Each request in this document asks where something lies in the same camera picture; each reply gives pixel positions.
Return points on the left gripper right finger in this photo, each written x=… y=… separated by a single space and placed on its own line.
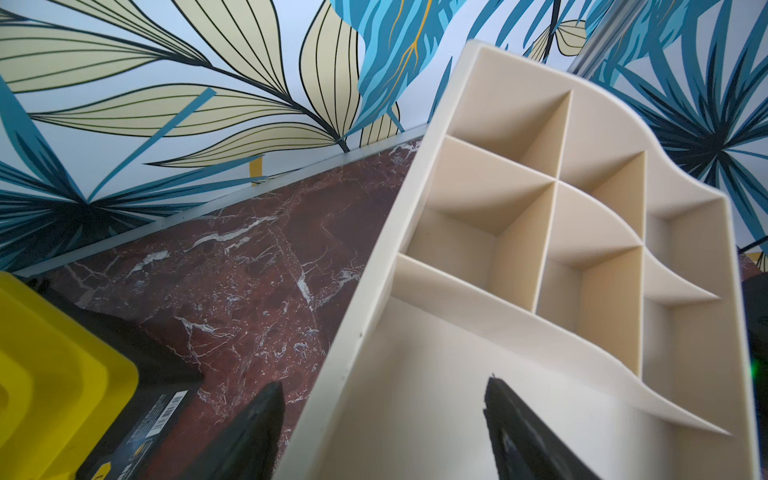
x=524 y=447

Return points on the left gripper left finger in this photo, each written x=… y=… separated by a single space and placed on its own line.
x=248 y=447

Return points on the beige drawer organizer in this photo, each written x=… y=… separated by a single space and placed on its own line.
x=541 y=236

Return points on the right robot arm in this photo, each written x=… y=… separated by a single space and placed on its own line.
x=755 y=307

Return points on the yellow black toolbox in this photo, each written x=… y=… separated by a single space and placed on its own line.
x=84 y=395

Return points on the right corner aluminium post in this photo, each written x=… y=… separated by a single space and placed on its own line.
x=608 y=21

